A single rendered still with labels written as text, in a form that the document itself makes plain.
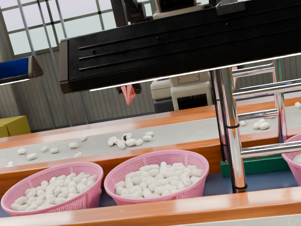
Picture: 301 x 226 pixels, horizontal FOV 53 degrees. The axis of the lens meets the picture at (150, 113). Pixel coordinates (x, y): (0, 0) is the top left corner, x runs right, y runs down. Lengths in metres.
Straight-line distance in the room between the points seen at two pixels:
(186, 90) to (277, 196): 1.15
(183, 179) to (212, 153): 0.17
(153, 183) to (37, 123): 4.11
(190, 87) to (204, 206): 1.14
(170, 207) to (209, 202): 0.08
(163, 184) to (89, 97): 3.66
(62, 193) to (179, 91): 1.02
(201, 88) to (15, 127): 2.98
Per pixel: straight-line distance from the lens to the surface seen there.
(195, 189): 0.70
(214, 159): 0.90
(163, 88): 1.99
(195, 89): 1.69
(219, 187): 0.85
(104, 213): 0.66
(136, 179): 0.81
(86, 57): 0.41
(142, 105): 4.22
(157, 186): 0.77
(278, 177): 0.88
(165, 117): 1.26
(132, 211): 0.64
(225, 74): 0.57
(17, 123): 4.25
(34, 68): 1.09
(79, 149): 1.19
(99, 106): 4.36
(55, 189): 0.90
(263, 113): 0.85
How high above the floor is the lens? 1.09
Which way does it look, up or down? 13 degrees down
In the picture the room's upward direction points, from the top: 11 degrees counter-clockwise
